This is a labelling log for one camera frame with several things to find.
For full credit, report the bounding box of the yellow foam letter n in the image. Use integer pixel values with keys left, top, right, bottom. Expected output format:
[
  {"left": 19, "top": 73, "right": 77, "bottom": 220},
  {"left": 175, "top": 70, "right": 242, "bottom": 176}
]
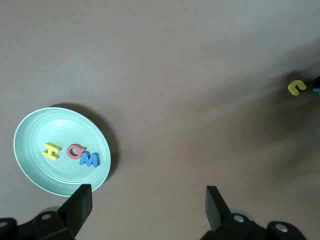
[{"left": 287, "top": 79, "right": 307, "bottom": 97}]

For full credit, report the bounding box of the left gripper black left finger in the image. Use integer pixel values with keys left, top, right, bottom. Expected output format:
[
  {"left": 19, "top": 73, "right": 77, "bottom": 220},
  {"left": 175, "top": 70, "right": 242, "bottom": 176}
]
[{"left": 0, "top": 184, "right": 93, "bottom": 240}]

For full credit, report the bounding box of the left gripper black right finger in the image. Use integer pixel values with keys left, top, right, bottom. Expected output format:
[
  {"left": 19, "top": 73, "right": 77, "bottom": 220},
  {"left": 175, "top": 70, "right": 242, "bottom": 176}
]
[{"left": 201, "top": 185, "right": 307, "bottom": 240}]

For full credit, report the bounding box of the yellow foam letter H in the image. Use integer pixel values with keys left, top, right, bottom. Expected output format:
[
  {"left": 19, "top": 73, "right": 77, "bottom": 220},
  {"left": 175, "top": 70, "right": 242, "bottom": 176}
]
[{"left": 41, "top": 141, "right": 62, "bottom": 161}]

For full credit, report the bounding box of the pink foam letter Q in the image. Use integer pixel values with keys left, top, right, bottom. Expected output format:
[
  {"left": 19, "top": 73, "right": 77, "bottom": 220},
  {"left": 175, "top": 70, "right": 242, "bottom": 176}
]
[{"left": 66, "top": 143, "right": 88, "bottom": 161}]

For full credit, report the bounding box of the large blue foam letter M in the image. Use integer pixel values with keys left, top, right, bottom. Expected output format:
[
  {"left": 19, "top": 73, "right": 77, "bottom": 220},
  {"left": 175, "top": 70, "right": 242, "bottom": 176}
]
[{"left": 79, "top": 151, "right": 100, "bottom": 168}]

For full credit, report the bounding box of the light green plate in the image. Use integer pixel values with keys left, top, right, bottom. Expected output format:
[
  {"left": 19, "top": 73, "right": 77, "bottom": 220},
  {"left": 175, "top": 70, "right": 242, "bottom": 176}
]
[{"left": 12, "top": 106, "right": 113, "bottom": 198}]

